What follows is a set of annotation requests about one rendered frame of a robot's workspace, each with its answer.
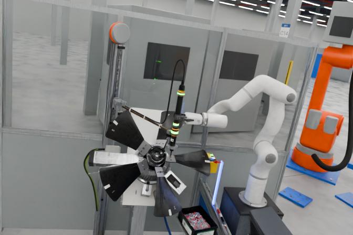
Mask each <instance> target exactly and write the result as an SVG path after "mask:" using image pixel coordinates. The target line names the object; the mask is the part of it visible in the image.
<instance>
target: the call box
mask: <svg viewBox="0 0 353 235"><path fill-rule="evenodd" d="M207 155H208V157H209V158H212V157H211V155H210V154H209V153H207ZM214 161H215V160H214V159H213V161H210V165H211V171H210V173H216V170H217V165H218V163H217V164H216V163H214Z"/></svg>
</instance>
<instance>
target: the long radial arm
mask: <svg viewBox="0 0 353 235"><path fill-rule="evenodd" d="M138 159H139V155H136V154H122V153H108V152H95V155H94V167H107V166H112V165H117V164H120V165H124V164H130V163H137V162H138Z"/></svg>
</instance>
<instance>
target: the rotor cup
mask: <svg viewBox="0 0 353 235"><path fill-rule="evenodd" d="M156 153H158V154H159V156H158V157H156V156H155V155H156ZM143 158H146V160H147V163H148V166H149V168H148V169H149V170H152V171H155V170H154V167H163V166H164V165H165V160H166V158H167V153H166V151H165V149H164V148H163V147H161V146H153V147H151V148H150V149H149V150H148V152H147V153H146V154H145V156H143ZM148 160H149V162H148ZM159 165H160V166H159Z"/></svg>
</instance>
